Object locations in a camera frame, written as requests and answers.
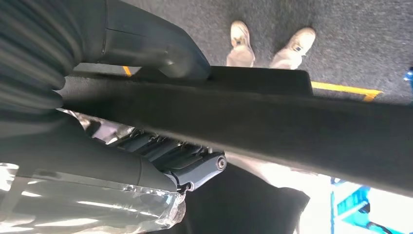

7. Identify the person's white shoe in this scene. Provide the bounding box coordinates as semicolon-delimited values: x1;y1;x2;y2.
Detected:
225;20;256;68
269;27;317;70

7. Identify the blue rack with cross braces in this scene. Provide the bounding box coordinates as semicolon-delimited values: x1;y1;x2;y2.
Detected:
329;177;413;234

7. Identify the clear plastic wrap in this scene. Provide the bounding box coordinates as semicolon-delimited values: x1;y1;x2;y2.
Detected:
0;163;187;234

